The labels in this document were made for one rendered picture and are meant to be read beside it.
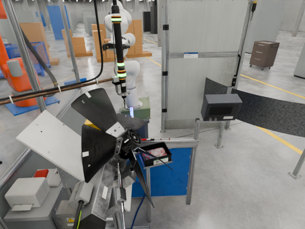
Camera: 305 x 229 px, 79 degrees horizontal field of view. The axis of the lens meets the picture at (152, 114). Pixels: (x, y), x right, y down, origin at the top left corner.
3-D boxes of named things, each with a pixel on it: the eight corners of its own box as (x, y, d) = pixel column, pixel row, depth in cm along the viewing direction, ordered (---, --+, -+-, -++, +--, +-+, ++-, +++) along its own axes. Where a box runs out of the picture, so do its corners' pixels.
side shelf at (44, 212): (5, 221, 100) (2, 218, 99) (38, 172, 132) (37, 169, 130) (49, 220, 101) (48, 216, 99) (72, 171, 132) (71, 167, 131)
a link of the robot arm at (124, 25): (104, 22, 134) (110, 52, 120) (118, 7, 126) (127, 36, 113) (113, 30, 141) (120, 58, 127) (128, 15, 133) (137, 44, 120)
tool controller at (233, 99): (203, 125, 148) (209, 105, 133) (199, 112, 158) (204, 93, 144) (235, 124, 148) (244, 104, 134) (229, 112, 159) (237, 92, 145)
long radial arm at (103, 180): (91, 171, 99) (105, 160, 96) (102, 178, 102) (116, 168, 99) (72, 225, 74) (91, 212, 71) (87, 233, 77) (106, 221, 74)
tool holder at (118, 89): (117, 98, 93) (115, 79, 88) (111, 93, 98) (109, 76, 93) (132, 93, 98) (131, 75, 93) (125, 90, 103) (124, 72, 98)
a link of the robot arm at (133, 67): (122, 86, 176) (117, 61, 164) (141, 83, 179) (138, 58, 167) (124, 91, 165) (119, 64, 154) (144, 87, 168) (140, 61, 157)
